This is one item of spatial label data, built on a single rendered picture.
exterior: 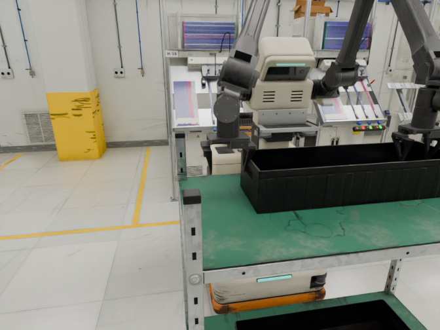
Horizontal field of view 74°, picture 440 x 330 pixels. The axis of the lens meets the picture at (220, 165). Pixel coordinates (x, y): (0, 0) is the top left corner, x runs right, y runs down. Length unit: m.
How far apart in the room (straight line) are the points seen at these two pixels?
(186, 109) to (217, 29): 0.84
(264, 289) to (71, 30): 3.56
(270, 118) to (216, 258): 0.82
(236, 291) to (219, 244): 1.00
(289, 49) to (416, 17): 0.44
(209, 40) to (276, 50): 1.89
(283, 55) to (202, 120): 1.60
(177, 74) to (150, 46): 1.61
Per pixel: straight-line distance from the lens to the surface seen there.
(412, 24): 1.04
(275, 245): 0.62
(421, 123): 0.98
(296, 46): 1.29
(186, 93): 2.86
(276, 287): 1.67
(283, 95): 1.30
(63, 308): 2.01
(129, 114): 4.65
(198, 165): 3.11
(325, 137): 3.46
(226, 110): 0.62
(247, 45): 0.73
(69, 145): 4.37
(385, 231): 0.75
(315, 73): 3.43
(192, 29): 3.06
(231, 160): 1.58
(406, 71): 4.43
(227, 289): 1.59
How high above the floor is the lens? 1.31
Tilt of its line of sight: 20 degrees down
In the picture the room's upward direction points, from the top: straight up
